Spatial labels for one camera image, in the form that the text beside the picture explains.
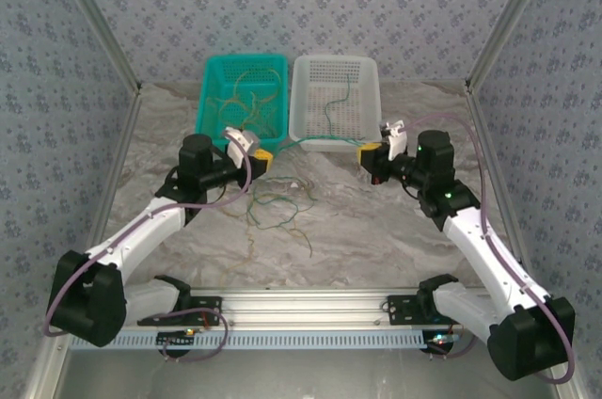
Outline green cable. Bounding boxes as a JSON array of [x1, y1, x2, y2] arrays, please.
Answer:
[[271, 134, 372, 156], [246, 175, 317, 231], [324, 72, 354, 136]]

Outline white plastic basket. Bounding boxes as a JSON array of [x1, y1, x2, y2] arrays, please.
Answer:
[[286, 54, 383, 153]]

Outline black right controller board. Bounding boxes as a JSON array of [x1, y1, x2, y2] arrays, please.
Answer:
[[424, 330, 461, 357]]

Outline aluminium left table rail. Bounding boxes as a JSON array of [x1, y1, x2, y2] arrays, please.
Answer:
[[72, 83, 145, 295]]

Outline aluminium right table rail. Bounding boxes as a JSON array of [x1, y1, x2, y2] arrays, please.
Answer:
[[465, 81, 538, 291]]

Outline teal plastic basket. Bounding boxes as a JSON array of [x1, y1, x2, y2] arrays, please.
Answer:
[[195, 54, 289, 149]]

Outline aluminium mounting rail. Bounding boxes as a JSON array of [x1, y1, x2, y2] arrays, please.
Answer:
[[49, 289, 564, 330]]

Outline aluminium frame post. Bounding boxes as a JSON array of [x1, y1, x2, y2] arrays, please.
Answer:
[[46, 0, 144, 95], [464, 0, 562, 95]]

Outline grey metal lower panel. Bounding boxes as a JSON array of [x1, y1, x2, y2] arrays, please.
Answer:
[[23, 327, 589, 399]]

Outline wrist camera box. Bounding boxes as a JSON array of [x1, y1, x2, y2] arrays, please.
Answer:
[[378, 120, 408, 160], [224, 126, 261, 168]]

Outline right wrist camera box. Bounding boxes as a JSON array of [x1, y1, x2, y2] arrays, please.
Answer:
[[378, 120, 408, 160]]

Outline aluminium left frame post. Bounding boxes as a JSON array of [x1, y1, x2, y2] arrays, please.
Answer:
[[46, 0, 144, 95]]

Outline black controller board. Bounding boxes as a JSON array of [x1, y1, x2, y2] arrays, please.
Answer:
[[156, 328, 198, 357], [424, 330, 461, 357]]

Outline grey slotted cable duct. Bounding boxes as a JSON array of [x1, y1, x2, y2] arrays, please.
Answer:
[[69, 329, 436, 352]]

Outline black left controller board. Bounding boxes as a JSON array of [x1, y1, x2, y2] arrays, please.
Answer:
[[156, 328, 198, 357]]

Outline aluminium table rail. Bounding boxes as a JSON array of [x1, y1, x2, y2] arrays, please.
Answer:
[[72, 83, 145, 295], [465, 81, 538, 291]]

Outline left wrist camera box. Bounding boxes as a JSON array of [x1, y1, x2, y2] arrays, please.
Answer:
[[224, 126, 261, 168]]

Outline aluminium right frame post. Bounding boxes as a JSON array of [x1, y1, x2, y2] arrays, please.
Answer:
[[464, 0, 562, 95]]

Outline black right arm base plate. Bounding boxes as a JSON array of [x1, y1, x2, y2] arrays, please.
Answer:
[[386, 294, 474, 327]]

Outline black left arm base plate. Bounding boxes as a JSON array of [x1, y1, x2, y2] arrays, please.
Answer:
[[135, 295, 224, 327]]

